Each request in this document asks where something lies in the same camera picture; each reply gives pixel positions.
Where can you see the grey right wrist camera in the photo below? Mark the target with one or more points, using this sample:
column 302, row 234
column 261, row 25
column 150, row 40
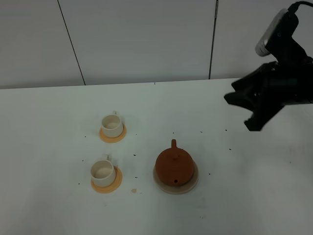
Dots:
column 282, row 26

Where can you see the orange far coaster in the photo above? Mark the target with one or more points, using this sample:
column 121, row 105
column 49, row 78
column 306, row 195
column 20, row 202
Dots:
column 106, row 139

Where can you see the orange coaster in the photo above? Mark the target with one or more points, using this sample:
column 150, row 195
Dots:
column 113, row 186
column 106, row 139

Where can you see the brown clay teapot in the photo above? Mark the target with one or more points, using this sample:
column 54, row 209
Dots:
column 174, row 166

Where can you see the orange near coaster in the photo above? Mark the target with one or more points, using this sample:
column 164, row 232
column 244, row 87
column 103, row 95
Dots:
column 113, row 186

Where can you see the white near teacup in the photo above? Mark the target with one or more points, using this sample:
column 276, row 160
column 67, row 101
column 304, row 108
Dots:
column 103, row 172

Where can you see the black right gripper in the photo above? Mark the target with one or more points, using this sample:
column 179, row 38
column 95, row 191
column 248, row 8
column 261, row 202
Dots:
column 268, row 89

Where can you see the white teacup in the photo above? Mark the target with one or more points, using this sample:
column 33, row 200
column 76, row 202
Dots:
column 103, row 172
column 112, row 125

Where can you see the white far teacup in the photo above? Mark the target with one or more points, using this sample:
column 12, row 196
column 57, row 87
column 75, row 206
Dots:
column 112, row 125

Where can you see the beige teapot saucer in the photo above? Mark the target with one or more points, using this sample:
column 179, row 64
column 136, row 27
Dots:
column 180, row 189

